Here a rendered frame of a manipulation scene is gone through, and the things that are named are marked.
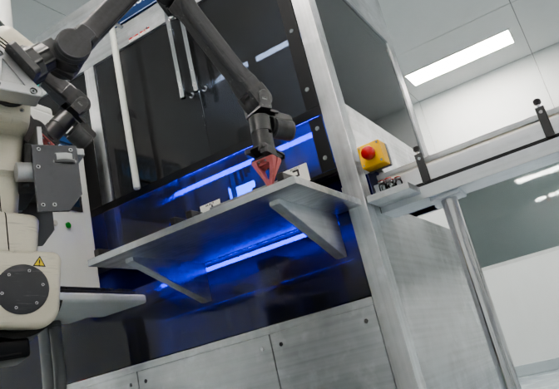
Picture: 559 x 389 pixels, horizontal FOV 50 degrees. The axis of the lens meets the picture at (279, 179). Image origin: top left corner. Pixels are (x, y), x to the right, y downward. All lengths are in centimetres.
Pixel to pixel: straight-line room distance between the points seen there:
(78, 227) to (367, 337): 111
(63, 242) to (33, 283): 86
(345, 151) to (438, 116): 492
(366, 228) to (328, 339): 34
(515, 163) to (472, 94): 493
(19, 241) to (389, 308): 97
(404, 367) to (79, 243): 120
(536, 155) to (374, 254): 52
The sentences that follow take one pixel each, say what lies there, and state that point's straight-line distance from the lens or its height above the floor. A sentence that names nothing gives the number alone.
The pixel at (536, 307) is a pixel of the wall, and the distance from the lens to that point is 629.
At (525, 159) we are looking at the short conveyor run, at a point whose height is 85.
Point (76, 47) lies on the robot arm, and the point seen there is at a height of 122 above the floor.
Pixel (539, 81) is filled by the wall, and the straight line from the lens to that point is 661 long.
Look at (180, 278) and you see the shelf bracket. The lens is 193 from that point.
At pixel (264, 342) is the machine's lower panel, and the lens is 192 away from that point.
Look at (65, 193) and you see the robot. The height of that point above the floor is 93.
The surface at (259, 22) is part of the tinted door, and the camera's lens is 215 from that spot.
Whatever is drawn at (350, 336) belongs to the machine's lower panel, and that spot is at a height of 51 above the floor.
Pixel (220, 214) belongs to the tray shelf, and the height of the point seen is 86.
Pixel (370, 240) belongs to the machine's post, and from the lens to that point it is 176.
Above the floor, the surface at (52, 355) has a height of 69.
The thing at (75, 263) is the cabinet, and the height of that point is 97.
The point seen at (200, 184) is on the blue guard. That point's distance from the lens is 210.
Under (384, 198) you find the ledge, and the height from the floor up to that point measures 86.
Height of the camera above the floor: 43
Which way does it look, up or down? 18 degrees up
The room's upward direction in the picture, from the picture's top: 13 degrees counter-clockwise
